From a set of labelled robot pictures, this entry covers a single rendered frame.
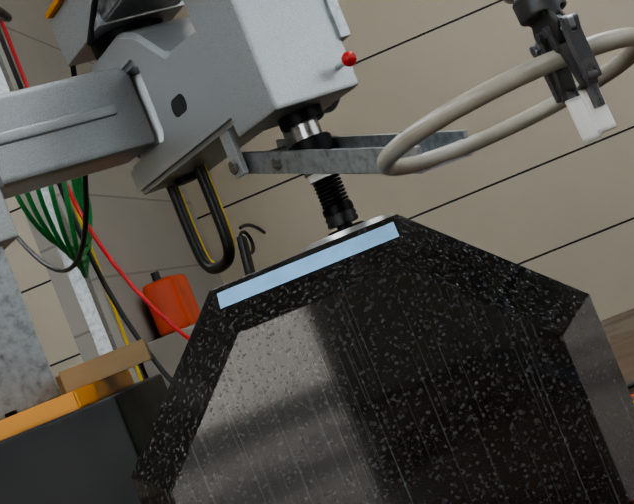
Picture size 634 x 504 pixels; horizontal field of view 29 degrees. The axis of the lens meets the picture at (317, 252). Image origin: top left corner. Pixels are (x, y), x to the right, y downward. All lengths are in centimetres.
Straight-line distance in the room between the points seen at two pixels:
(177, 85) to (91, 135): 29
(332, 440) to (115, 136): 130
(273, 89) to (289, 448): 82
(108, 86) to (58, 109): 15
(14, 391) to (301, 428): 99
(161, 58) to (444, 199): 465
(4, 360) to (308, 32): 100
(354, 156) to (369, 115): 509
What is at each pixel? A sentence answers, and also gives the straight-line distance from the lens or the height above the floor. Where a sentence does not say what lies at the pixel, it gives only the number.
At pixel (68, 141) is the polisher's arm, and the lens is 301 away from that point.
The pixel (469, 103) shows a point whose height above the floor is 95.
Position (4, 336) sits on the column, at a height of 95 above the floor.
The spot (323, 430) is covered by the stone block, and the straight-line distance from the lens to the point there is 199.
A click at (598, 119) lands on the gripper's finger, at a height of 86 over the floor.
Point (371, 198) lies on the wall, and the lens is 742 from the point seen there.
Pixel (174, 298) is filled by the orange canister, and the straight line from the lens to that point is 568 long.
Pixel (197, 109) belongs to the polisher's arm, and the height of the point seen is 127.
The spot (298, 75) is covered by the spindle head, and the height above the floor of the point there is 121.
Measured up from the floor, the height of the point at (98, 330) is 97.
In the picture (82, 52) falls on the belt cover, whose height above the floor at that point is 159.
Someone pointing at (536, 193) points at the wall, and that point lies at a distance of 740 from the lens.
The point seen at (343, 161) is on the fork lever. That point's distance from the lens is 241.
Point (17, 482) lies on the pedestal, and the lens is 262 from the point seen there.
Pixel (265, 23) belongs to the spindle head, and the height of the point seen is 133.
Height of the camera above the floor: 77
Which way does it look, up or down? 2 degrees up
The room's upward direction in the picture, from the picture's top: 22 degrees counter-clockwise
